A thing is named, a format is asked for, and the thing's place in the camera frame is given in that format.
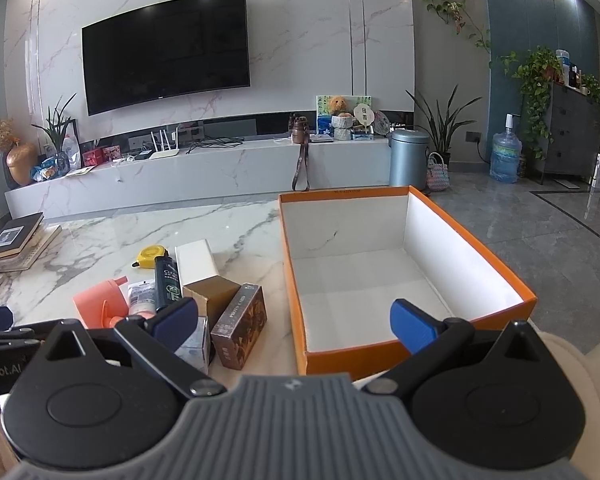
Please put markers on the green blue painting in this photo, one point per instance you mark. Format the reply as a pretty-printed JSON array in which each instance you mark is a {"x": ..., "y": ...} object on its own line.
[{"x": 325, "y": 120}]

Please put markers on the trailing ivy potted plant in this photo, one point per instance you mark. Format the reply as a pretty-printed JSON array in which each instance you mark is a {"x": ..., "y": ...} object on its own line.
[{"x": 536, "y": 80}]

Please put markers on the gold brown box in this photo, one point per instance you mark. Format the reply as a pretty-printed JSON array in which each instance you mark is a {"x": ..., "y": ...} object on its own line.
[{"x": 215, "y": 295}]

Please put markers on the stack of pale books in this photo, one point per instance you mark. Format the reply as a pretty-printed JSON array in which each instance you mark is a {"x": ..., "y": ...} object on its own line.
[{"x": 35, "y": 252}]

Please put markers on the brown plush toy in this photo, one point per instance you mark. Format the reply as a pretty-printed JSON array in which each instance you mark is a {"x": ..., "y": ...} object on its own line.
[{"x": 337, "y": 105}]

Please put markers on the salmon pink plastic container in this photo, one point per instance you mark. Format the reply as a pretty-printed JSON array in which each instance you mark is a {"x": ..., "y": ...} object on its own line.
[{"x": 97, "y": 302}]

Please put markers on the blue water jug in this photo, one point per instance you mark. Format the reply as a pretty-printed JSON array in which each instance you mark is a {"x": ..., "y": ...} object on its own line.
[{"x": 505, "y": 157}]

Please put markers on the woven striped bag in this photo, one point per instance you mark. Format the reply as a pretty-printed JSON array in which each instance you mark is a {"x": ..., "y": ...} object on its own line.
[{"x": 438, "y": 175}]

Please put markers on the clear plastic box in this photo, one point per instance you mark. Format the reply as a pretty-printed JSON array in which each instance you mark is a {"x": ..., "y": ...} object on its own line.
[{"x": 195, "y": 352}]

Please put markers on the grey blue trash can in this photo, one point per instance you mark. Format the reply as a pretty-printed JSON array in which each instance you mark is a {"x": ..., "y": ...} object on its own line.
[{"x": 408, "y": 160}]

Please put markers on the white router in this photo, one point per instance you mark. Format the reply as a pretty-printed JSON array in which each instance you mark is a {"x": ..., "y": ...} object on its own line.
[{"x": 164, "y": 152}]

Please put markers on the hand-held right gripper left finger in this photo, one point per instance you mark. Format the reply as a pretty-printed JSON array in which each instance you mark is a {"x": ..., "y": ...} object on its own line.
[{"x": 177, "y": 317}]

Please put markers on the white rectangular box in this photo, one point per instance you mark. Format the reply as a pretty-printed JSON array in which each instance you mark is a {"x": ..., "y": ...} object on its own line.
[{"x": 196, "y": 262}]

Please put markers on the white pink cosmetic tube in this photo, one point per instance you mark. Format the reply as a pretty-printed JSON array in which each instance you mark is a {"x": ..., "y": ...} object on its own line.
[{"x": 141, "y": 297}]

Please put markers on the dark brown printed box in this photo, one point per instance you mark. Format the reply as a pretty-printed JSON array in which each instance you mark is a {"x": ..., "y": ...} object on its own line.
[{"x": 240, "y": 327}]

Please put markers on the yellow tape measure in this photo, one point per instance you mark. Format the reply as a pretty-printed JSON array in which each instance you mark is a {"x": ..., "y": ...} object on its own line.
[{"x": 147, "y": 256}]

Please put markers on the orange cardboard box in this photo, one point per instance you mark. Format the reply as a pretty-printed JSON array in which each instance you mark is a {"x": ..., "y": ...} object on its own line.
[{"x": 360, "y": 280}]

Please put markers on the red gift box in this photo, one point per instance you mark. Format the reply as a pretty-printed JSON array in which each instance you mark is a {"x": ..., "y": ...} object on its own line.
[{"x": 92, "y": 156}]

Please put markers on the green plant in glass vase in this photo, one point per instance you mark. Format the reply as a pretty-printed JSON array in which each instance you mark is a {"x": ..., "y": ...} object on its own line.
[{"x": 57, "y": 135}]

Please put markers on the wall climbing vine plant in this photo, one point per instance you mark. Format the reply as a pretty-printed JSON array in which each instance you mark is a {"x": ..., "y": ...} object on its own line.
[{"x": 452, "y": 12}]

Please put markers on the white marble television console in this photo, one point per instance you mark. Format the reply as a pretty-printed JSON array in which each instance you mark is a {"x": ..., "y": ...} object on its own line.
[{"x": 205, "y": 172}]

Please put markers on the black shampoo bottle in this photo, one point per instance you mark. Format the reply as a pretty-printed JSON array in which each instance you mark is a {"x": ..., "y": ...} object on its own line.
[{"x": 166, "y": 280}]

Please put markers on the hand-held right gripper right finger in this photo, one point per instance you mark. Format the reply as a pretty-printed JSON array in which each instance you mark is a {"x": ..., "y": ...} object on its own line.
[{"x": 412, "y": 325}]

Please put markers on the round paper fan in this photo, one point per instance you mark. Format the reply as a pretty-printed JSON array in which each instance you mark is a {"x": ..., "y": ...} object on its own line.
[{"x": 364, "y": 114}]

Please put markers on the gold vase with dried flowers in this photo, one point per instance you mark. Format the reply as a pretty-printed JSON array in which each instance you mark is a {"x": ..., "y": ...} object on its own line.
[{"x": 20, "y": 162}]

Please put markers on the black book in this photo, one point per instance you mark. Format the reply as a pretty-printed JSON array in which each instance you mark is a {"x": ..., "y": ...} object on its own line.
[{"x": 12, "y": 237}]

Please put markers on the beige sofa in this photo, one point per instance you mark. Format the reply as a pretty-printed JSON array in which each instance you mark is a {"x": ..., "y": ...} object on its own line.
[{"x": 580, "y": 410}]

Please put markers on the black flat television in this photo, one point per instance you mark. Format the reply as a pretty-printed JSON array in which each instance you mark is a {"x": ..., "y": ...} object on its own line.
[{"x": 165, "y": 50}]

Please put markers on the grey drawer cabinet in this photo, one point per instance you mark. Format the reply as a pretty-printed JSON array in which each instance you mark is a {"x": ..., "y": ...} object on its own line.
[{"x": 572, "y": 130}]

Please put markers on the long leaf potted plant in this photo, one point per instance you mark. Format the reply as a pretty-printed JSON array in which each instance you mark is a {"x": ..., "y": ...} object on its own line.
[{"x": 442, "y": 122}]

